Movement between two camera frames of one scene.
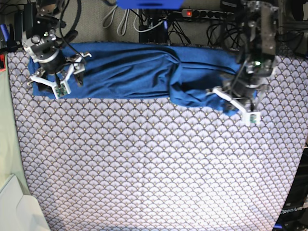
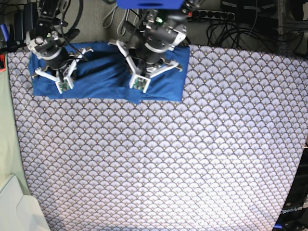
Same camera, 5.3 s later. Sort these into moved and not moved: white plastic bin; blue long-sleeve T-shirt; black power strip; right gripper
Moved: right gripper; blue long-sleeve T-shirt
Not moved: white plastic bin; black power strip
